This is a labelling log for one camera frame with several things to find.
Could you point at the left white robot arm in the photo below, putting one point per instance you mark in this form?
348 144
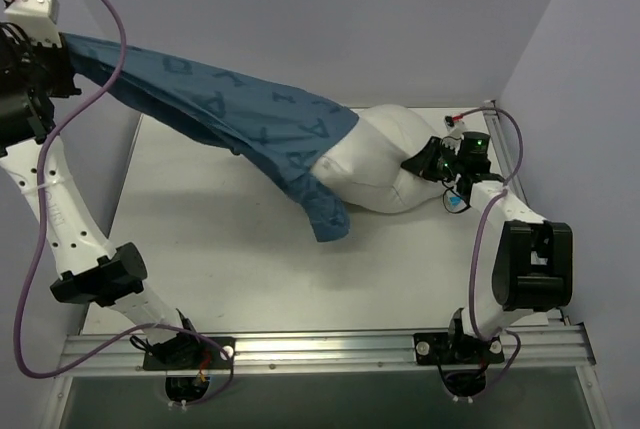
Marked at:
90 268

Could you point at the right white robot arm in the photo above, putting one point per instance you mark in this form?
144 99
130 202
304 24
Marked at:
521 263

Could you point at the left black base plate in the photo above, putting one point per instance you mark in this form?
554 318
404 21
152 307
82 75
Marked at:
200 351

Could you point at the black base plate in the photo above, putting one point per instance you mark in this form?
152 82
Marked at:
200 351
432 348

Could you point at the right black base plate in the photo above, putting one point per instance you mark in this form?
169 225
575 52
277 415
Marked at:
432 348

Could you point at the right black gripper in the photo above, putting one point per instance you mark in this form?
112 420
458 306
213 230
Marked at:
435 160

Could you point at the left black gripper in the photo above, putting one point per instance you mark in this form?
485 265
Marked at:
60 67

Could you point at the white pillow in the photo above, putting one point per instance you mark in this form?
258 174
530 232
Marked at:
364 167

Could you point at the aluminium front rail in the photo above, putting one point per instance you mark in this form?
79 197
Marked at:
345 352

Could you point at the blue cartoon print pillowcase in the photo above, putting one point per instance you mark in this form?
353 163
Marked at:
282 130

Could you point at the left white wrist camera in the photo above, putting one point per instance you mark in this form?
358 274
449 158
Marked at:
38 20

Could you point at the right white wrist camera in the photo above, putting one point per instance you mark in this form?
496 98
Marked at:
456 128

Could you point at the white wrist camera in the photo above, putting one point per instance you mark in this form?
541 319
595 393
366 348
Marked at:
38 20
456 128

